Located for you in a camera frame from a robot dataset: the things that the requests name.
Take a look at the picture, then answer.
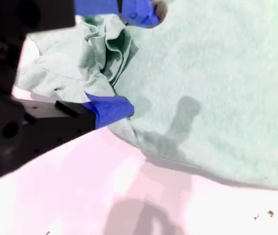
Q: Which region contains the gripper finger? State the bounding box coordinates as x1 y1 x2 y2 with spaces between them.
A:
0 92 135 182
28 0 169 32

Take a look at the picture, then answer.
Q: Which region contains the pale green T-shirt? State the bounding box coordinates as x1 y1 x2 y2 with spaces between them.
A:
14 0 278 193

